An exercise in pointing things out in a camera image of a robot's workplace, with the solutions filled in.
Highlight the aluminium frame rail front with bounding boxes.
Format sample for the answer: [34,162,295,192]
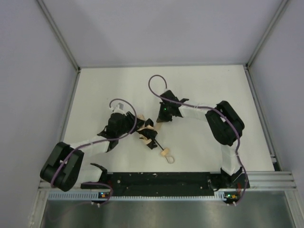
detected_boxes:
[39,171,296,205]

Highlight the aluminium frame post left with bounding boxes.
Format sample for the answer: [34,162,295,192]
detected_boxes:
[35,0,81,73]

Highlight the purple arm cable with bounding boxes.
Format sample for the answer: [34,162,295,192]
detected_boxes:
[147,75,250,207]
[50,98,138,206]

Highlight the aluminium frame post right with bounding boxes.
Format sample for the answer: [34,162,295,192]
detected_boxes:
[245,0,291,70]

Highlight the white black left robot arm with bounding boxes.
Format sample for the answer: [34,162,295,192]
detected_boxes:
[40,111,144,192]

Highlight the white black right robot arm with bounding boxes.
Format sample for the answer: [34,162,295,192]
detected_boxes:
[157,90,245,187]

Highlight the aluminium frame post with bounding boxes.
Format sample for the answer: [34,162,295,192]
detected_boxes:
[35,0,81,73]
[245,0,291,70]

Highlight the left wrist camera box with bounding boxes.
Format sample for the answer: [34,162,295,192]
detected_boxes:
[110,103,125,114]

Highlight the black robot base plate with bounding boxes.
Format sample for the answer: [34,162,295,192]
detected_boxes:
[81,172,245,197]

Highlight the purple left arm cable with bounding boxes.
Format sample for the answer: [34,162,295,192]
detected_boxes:
[50,98,138,206]

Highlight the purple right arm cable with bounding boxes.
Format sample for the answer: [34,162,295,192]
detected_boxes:
[147,75,250,207]

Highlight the beige and black folding umbrella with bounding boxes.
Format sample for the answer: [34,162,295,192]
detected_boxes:
[136,114,175,164]

